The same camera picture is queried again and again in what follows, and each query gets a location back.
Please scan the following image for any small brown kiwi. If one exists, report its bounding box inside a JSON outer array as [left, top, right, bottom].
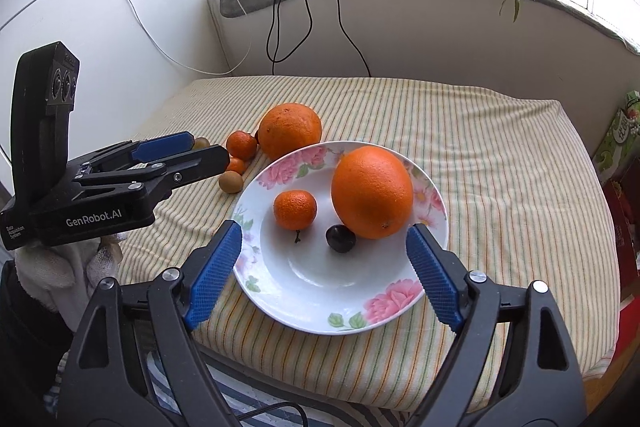
[[192, 136, 210, 150]]

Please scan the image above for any small orange kumquat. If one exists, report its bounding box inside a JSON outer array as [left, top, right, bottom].
[[226, 156, 248, 176]]

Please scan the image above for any large orange on plate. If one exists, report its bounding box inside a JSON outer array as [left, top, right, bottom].
[[331, 145, 413, 239]]

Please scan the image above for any striped tablecloth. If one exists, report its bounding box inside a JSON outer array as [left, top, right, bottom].
[[139, 76, 620, 411]]

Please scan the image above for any mandarin with stem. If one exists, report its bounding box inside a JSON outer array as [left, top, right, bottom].
[[272, 190, 318, 242]]

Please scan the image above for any floral white plate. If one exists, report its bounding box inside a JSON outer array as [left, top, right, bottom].
[[232, 141, 424, 335]]

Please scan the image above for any large green-brown kiwi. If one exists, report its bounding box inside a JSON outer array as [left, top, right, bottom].
[[218, 170, 244, 194]]

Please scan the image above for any dark plum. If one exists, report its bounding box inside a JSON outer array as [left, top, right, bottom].
[[326, 225, 357, 254]]

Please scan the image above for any large orange on cloth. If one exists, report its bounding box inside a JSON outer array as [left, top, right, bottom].
[[257, 103, 322, 160]]

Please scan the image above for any black cable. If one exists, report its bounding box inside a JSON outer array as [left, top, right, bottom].
[[264, 0, 372, 78]]

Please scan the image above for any white gloved left hand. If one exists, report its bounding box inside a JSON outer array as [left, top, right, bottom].
[[14, 233, 127, 332]]

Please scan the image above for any medium mandarin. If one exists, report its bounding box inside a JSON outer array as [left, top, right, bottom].
[[226, 130, 258, 161]]

